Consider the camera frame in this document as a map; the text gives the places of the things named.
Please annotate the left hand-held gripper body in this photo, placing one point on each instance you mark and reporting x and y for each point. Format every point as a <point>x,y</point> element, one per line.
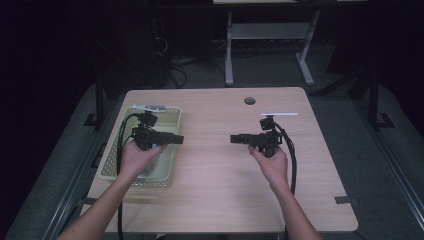
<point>146,135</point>

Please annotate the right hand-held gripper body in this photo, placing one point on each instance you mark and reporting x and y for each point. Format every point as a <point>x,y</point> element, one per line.
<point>268,138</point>

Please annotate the black tape strip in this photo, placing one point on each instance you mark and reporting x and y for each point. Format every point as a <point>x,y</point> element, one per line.
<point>346,200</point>
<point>87,201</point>

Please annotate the cream perforated plastic basket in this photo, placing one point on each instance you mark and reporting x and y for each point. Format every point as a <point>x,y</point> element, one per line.
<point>166,123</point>

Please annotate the grey aluminium rail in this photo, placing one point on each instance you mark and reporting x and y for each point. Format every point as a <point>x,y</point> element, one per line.
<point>76,180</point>
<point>396,173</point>

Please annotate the black metal stand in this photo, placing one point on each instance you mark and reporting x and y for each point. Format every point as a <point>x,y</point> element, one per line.
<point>374,100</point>
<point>99,100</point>

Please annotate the person's right hand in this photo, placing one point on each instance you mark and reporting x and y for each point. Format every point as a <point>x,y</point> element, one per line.
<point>274,168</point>

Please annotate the person's left hand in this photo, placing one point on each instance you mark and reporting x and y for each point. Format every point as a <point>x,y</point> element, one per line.
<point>136,160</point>

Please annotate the white metal table frame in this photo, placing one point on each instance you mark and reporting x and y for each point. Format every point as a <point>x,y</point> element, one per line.
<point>270,31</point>

